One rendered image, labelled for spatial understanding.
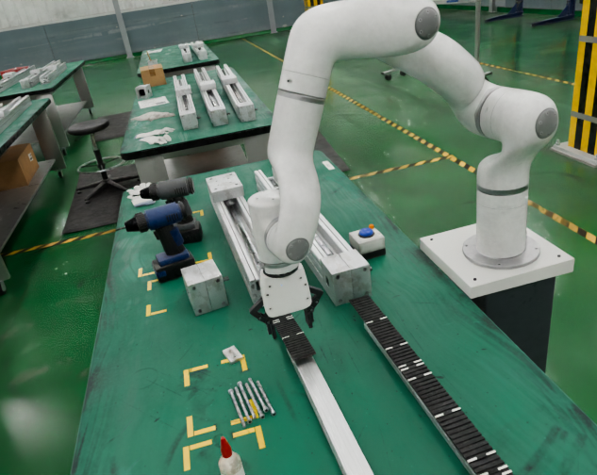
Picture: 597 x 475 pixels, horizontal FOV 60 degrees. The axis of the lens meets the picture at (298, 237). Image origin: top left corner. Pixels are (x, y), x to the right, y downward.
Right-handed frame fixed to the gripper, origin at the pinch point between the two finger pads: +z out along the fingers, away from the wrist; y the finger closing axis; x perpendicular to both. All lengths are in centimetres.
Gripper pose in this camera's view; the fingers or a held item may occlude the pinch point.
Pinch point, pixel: (290, 325)
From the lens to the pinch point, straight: 116.5
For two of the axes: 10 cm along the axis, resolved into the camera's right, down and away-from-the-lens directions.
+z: 1.3, 8.8, 4.6
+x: -2.9, -4.1, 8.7
